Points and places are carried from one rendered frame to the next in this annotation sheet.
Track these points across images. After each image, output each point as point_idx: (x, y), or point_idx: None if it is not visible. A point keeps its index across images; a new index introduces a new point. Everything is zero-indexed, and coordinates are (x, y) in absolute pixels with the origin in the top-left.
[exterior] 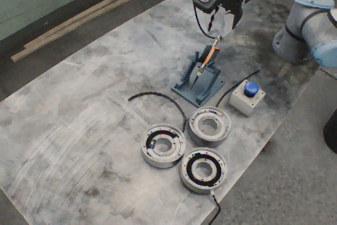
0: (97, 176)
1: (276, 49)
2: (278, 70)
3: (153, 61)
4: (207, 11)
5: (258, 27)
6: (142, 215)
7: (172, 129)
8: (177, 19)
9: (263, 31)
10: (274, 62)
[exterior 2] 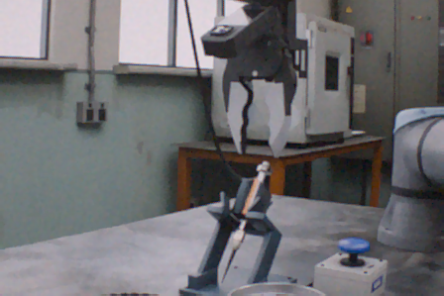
0: None
1: (388, 238)
2: (403, 260)
3: (137, 267)
4: (228, 48)
5: (344, 229)
6: None
7: None
8: (184, 232)
9: (356, 232)
10: (389, 254)
